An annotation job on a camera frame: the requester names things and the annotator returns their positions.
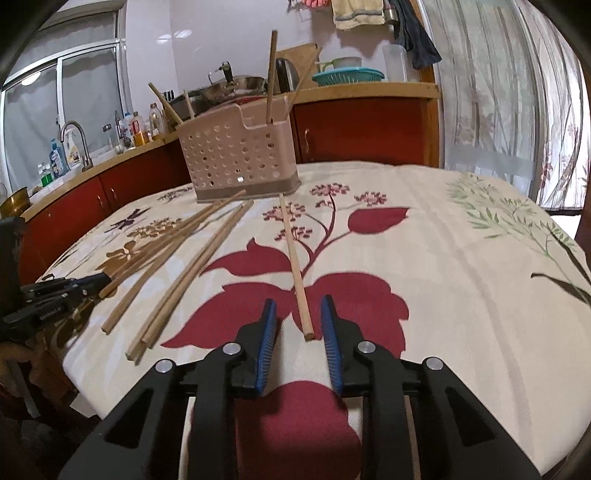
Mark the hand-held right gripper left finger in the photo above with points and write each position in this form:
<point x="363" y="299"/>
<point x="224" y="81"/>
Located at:
<point x="268" y="341"/>

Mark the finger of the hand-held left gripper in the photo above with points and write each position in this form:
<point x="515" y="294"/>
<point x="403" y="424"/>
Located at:
<point x="46" y="311"/>
<point x="69" y="286"/>

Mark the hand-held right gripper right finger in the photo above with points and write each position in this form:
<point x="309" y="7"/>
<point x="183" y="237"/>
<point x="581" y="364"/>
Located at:
<point x="330" y="341"/>

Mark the long wooden chopstick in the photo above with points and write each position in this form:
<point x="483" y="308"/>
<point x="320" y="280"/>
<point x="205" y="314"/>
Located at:
<point x="271" y="78"/>
<point x="304" y="78"/>
<point x="189" y="104"/>
<point x="178" y="234"/>
<point x="295" y="272"/>
<point x="164" y="104"/>

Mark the bunch of wooden chopsticks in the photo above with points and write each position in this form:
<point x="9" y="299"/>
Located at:
<point x="187" y="281"/>

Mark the beige perforated utensil holder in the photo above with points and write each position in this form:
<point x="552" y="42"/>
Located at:
<point x="240" y="157"/>

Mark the brass pot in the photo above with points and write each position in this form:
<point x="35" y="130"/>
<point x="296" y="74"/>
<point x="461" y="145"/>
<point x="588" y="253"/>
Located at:
<point x="14" y="203"/>

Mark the green liquid bottle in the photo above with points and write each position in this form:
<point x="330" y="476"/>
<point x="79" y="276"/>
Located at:
<point x="46" y="180"/>

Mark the blue dish soap bottle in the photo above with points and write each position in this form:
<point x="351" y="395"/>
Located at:
<point x="57" y="161"/>

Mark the white cleaner bottle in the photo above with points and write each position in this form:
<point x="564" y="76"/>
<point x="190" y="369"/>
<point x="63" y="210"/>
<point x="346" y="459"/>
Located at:
<point x="72" y="152"/>

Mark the floral printed tablecloth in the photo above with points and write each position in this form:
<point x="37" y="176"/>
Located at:
<point x="438" y="277"/>

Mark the curved steel kitchen faucet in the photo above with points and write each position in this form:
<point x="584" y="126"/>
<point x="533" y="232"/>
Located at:
<point x="85" y="147"/>

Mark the aluminium sliding window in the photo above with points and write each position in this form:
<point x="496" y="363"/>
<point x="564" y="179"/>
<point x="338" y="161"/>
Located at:
<point x="32" y="115"/>

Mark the amber oil bottle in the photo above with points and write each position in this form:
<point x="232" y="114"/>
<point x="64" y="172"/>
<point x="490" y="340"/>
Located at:
<point x="140" y="134"/>

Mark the clear seasoning bottle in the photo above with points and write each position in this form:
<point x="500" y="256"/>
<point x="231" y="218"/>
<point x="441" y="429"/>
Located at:
<point x="157" y="122"/>

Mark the steel wok with lid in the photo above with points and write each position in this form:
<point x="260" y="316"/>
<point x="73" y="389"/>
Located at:
<point x="235" y="87"/>

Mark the teal plastic colander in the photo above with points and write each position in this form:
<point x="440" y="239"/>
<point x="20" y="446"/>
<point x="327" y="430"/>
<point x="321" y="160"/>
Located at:
<point x="348" y="78"/>

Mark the pale green measuring cup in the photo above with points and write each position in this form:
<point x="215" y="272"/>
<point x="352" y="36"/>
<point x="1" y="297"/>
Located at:
<point x="346" y="63"/>

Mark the wooden cutting board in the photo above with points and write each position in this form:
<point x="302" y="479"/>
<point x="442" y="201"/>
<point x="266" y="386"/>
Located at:
<point x="302" y="60"/>

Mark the translucent plastic container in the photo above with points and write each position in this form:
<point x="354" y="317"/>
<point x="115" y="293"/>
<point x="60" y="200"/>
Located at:
<point x="395" y="64"/>

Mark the sheer patterned curtain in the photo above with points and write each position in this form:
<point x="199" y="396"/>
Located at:
<point x="508" y="92"/>

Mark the dark hanging cloth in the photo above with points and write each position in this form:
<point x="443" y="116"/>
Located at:
<point x="420" y="41"/>

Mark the beige hanging towel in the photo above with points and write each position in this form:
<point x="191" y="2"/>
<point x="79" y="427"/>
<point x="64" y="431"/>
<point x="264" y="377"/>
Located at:
<point x="358" y="16"/>

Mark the small hanging metal cup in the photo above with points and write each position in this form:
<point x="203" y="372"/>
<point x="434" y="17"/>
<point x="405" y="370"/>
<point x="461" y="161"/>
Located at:
<point x="392" y="14"/>

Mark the pink rubber gloves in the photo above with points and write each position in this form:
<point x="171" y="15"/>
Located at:
<point x="318" y="3"/>

